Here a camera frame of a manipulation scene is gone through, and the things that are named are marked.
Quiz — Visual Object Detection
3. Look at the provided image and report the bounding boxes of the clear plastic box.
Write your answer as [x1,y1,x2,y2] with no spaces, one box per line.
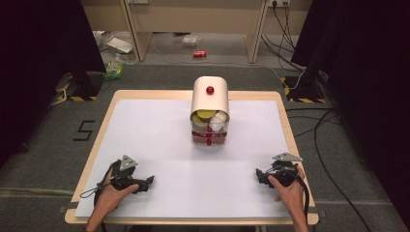
[182,34,200,48]

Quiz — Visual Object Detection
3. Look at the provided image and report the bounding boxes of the bundle of black wall cables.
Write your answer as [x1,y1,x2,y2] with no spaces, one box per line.
[260,2,307,73]

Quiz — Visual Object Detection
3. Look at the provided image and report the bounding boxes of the white table sheet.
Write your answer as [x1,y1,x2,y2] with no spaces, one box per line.
[74,98,308,219]

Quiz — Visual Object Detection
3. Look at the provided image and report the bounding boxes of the cream bin with red knobs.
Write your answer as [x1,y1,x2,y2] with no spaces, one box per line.
[190,75,230,147]

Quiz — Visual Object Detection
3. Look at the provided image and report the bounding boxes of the black curtain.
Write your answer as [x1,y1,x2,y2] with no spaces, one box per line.
[291,0,410,228]
[0,0,106,165]

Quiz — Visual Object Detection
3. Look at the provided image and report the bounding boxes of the black stand base striped tape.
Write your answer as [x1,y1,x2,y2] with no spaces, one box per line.
[68,71,104,102]
[279,69,328,104]

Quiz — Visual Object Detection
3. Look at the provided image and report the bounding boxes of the long black floor cable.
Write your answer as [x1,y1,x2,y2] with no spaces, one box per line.
[313,107,375,232]

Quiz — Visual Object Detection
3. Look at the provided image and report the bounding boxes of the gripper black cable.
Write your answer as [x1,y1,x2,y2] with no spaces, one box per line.
[277,164,311,226]
[79,159,119,232]

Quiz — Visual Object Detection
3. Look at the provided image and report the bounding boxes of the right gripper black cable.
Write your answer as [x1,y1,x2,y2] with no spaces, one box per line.
[277,164,311,226]

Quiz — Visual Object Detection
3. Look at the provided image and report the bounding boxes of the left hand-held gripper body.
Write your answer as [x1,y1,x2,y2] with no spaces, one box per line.
[109,155,146,191]

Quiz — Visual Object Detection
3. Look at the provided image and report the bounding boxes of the thin black floor cables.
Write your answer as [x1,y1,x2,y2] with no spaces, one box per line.
[284,106,343,138]

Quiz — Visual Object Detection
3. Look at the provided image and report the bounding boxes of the person's left hand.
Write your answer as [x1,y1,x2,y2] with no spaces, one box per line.
[96,170,140,212]

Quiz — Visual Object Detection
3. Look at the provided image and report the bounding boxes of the pile of small white cups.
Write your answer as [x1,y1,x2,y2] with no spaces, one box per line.
[191,109,229,133]

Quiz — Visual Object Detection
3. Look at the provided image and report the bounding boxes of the person's right hand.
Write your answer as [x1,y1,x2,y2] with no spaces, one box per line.
[268,165,307,212]

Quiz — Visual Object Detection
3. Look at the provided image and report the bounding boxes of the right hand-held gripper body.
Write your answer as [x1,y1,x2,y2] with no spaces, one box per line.
[265,152,304,189]

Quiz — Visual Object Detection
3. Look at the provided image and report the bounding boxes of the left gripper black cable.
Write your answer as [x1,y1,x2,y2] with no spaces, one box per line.
[79,159,119,232]

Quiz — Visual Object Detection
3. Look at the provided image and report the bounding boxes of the white wall socket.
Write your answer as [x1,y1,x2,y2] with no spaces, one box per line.
[267,0,291,8]

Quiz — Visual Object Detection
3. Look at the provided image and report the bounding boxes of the beige wooden desk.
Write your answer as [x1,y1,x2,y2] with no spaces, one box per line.
[80,0,313,64]

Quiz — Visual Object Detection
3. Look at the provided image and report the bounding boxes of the green plastic bag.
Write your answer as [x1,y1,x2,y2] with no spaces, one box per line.
[103,52,127,81]

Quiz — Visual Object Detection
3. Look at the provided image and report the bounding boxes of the white paper sheet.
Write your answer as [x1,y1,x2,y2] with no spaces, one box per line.
[105,36,134,54]

